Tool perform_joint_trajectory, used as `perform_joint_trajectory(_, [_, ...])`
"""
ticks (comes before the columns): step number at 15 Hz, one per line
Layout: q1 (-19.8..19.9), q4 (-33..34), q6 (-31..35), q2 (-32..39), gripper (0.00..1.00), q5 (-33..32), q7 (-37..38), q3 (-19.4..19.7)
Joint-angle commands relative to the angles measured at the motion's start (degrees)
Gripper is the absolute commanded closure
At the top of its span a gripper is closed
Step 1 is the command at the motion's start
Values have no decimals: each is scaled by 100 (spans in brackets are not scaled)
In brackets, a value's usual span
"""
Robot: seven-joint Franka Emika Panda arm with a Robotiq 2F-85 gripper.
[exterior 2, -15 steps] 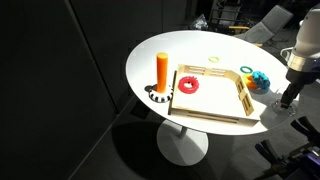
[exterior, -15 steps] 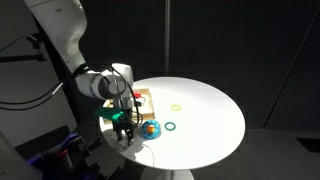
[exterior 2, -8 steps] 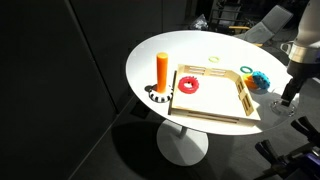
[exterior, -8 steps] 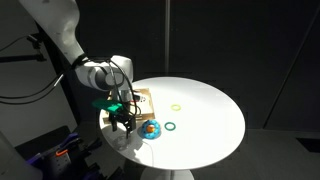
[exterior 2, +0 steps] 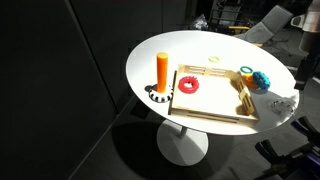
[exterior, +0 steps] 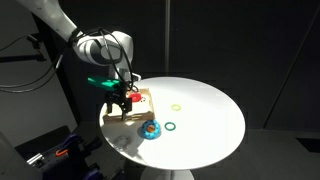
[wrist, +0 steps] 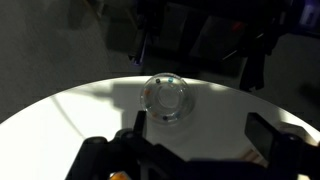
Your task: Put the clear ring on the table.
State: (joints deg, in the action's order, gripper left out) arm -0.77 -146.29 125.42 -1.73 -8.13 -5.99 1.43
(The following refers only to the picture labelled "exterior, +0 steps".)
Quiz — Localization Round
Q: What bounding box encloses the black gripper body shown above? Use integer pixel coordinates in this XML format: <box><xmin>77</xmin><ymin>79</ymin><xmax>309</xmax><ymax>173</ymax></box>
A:
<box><xmin>103</xmin><ymin>87</ymin><xmax>134</xmax><ymax>112</ymax></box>

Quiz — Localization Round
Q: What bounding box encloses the wooden tray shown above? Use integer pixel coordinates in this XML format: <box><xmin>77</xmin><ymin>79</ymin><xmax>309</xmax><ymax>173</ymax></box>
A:
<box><xmin>102</xmin><ymin>87</ymin><xmax>156</xmax><ymax>125</ymax></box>

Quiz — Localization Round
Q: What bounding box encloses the dark equipment cart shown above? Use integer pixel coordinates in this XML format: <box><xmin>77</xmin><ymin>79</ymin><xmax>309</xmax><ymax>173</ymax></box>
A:
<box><xmin>14</xmin><ymin>124</ymin><xmax>113</xmax><ymax>180</ymax></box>

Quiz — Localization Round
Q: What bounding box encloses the grey vertical pole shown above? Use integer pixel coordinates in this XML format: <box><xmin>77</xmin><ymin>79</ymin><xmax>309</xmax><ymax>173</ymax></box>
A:
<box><xmin>164</xmin><ymin>0</ymin><xmax>171</xmax><ymax>76</ymax></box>

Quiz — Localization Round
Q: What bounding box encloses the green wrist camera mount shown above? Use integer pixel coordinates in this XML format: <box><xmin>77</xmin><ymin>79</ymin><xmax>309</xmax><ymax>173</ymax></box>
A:
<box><xmin>87</xmin><ymin>76</ymin><xmax>121</xmax><ymax>92</ymax></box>

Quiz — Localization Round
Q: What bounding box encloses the red ring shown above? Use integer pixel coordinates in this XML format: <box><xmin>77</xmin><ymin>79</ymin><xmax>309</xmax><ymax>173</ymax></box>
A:
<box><xmin>128</xmin><ymin>92</ymin><xmax>143</xmax><ymax>103</ymax></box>

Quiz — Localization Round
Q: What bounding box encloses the blue ring with balls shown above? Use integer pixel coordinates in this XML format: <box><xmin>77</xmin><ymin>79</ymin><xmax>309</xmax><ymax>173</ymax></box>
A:
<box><xmin>139</xmin><ymin>119</ymin><xmax>162</xmax><ymax>141</ymax></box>

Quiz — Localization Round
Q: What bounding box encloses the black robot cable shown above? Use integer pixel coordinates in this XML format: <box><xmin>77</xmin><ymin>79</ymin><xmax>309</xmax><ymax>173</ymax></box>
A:
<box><xmin>68</xmin><ymin>27</ymin><xmax>138</xmax><ymax>93</ymax></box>

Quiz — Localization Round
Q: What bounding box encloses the thin green ring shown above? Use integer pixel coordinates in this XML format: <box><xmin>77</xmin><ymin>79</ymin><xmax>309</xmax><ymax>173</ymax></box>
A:
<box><xmin>163</xmin><ymin>121</ymin><xmax>177</xmax><ymax>132</ymax></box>

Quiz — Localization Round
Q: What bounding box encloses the white table pedestal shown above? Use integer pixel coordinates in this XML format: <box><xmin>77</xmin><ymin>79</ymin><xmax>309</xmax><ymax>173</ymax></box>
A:
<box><xmin>139</xmin><ymin>167</ymin><xmax>195</xmax><ymax>180</ymax></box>

